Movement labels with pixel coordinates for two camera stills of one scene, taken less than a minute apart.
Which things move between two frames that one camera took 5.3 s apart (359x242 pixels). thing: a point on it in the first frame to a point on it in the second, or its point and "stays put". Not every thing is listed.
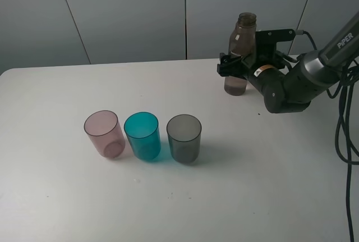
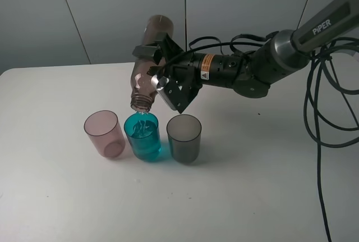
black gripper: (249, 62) to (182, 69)
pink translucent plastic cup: (103, 129) stays put
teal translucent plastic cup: (142, 129) stays put
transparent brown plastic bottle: (242, 41) to (142, 91)
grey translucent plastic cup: (184, 132) stays put
